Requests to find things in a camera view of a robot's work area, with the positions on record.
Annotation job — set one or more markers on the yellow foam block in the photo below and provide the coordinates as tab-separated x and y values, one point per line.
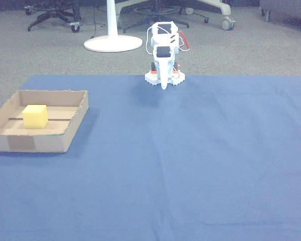
35	117

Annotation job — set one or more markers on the shallow cardboard box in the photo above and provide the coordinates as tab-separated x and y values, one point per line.
50	143

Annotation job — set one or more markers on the black office chair base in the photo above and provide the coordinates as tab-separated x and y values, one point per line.
150	18
57	12

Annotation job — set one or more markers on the white chair base with casters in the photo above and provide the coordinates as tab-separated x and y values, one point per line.
223	8

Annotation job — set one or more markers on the blue tablecloth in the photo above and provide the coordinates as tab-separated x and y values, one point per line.
165	163

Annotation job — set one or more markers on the grey furniture with caster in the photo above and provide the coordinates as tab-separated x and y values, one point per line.
286	7

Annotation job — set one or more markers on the white pedestal table base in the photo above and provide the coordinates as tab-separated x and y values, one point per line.
113	41

